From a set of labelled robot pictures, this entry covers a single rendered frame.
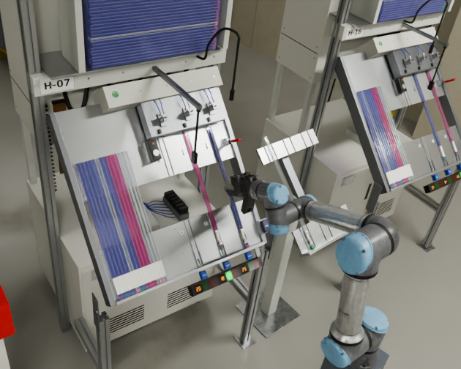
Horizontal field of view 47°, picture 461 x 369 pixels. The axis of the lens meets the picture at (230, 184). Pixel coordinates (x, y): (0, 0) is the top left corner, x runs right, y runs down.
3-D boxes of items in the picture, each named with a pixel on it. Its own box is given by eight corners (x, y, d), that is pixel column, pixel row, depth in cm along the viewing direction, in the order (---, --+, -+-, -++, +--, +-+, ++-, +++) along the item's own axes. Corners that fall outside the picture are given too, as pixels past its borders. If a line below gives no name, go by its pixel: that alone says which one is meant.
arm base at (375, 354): (384, 354, 202) (392, 339, 196) (365, 379, 192) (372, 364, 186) (350, 331, 209) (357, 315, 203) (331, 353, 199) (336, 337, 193)
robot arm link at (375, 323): (387, 342, 194) (398, 318, 186) (364, 359, 187) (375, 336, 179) (362, 320, 201) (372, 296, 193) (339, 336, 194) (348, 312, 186)
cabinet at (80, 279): (211, 303, 283) (222, 216, 245) (86, 360, 247) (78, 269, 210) (154, 230, 323) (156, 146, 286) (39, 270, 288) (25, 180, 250)
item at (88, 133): (229, 159, 223) (235, 157, 219) (79, 203, 190) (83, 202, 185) (205, 84, 222) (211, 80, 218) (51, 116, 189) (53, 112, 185)
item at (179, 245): (257, 241, 222) (262, 241, 219) (112, 301, 189) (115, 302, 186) (244, 198, 222) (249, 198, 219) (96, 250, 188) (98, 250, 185)
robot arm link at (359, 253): (369, 357, 187) (397, 233, 159) (341, 378, 178) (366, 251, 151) (343, 337, 195) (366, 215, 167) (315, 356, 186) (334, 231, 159)
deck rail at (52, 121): (111, 304, 191) (116, 304, 185) (105, 306, 190) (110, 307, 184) (50, 116, 189) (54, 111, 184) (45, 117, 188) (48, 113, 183)
